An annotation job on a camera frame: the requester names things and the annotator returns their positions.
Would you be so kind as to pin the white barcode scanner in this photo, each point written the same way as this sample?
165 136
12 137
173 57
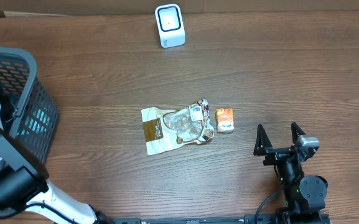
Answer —
170 25

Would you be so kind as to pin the small orange white box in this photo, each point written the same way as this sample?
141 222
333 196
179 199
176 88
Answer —
225 121

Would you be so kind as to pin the grey plastic mesh basket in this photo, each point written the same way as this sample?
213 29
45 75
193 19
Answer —
22 91

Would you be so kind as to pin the beige brown snack pouch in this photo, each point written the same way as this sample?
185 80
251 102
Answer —
166 130

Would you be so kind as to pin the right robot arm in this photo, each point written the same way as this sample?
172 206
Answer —
304 194

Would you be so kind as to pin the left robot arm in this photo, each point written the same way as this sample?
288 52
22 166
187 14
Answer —
25 187

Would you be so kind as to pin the teal snack packet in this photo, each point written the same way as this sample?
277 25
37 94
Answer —
36 123

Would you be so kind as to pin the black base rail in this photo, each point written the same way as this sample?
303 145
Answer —
247 219

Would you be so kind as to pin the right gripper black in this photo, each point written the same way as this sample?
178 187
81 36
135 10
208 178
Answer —
263 147

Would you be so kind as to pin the cardboard strip at table edge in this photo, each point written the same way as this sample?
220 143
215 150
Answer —
116 7

